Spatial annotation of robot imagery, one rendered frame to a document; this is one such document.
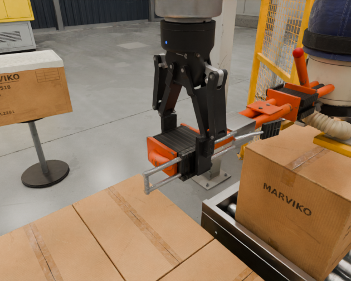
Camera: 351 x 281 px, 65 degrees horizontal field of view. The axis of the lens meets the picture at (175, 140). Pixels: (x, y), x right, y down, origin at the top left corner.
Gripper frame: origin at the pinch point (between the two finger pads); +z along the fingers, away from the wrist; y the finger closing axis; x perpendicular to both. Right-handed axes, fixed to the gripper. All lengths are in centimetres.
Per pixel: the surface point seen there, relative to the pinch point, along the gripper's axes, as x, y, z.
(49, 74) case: -26, 175, 32
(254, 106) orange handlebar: -21.9, 1.9, -1.1
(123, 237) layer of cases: -7, 47, 70
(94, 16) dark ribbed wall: -460, 1054, 86
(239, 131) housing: -11.3, -2.6, -0.4
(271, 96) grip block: -30.2, 3.4, -1.1
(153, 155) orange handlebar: 6.0, 0.9, -0.3
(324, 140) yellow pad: -43.1, -6.6, 11.3
